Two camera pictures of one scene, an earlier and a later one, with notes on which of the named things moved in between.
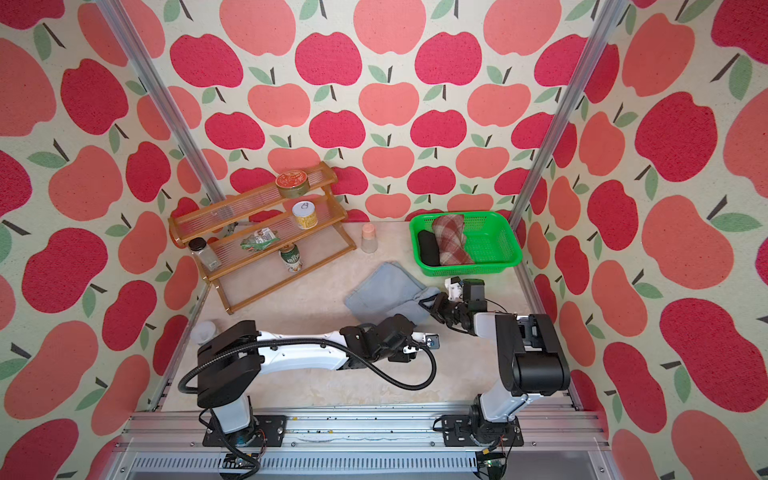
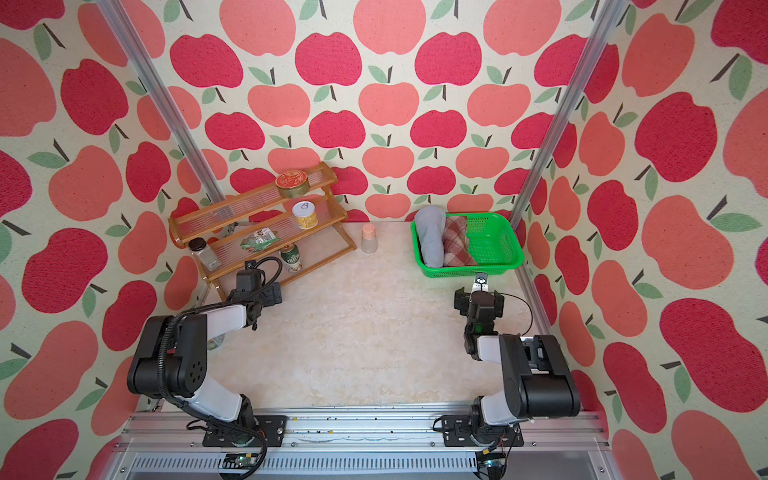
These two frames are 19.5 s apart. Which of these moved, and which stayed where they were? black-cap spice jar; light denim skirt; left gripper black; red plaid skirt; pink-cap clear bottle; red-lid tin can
Moved: left gripper black; light denim skirt
Stayed: black-cap spice jar; pink-cap clear bottle; red-lid tin can; red plaid skirt
